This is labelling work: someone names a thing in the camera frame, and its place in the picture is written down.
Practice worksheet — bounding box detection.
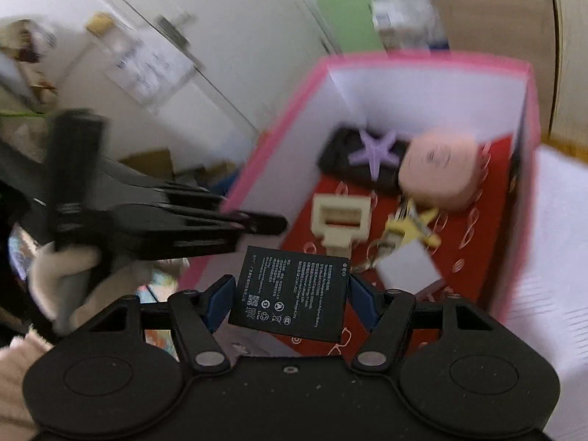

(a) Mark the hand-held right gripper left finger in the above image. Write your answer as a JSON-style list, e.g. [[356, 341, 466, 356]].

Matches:
[[85, 275, 235, 375]]

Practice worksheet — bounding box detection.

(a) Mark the white paper sheet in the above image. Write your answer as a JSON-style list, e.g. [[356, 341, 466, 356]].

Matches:
[[103, 41, 194, 106]]

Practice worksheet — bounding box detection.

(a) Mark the black phone battery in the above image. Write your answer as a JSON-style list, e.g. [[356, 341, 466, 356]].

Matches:
[[228, 245, 352, 343]]

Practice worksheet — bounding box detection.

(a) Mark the white bedsheet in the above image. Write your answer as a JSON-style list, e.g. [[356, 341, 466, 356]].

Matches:
[[505, 147, 588, 441]]

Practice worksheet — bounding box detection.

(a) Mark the white door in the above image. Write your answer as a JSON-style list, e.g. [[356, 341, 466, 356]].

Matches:
[[64, 0, 331, 134]]

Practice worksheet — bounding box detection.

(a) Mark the yellow starfish toy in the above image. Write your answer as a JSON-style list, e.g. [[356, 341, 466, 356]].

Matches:
[[385, 207, 441, 246]]

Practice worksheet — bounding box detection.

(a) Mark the white square block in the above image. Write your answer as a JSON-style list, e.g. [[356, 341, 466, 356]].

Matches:
[[374, 239, 444, 292]]

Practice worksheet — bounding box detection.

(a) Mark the purple starfish toy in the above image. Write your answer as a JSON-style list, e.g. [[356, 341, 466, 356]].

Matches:
[[348, 129, 405, 180]]

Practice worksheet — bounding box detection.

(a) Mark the green board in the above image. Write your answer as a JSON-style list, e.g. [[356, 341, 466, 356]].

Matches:
[[317, 0, 384, 53]]

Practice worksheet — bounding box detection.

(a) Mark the pink storage box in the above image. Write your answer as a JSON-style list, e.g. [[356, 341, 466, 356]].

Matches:
[[179, 53, 543, 359]]

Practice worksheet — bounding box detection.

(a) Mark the cream plastic clip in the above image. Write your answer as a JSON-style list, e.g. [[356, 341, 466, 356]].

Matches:
[[311, 194, 372, 251]]

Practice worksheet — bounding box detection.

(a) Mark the light wooden cabinet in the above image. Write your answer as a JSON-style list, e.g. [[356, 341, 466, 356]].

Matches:
[[427, 0, 556, 139]]

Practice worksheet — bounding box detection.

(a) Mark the person's left forearm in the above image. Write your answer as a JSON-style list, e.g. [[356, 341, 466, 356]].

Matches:
[[28, 243, 104, 331]]

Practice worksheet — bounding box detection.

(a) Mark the pink round compact case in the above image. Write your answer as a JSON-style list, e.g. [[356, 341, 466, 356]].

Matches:
[[397, 131, 481, 212]]

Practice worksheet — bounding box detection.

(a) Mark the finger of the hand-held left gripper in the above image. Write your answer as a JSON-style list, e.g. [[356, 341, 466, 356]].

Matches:
[[161, 234, 244, 259], [163, 183, 288, 236]]

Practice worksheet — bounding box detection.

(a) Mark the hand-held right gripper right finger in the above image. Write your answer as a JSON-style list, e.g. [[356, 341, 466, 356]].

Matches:
[[348, 276, 497, 374]]

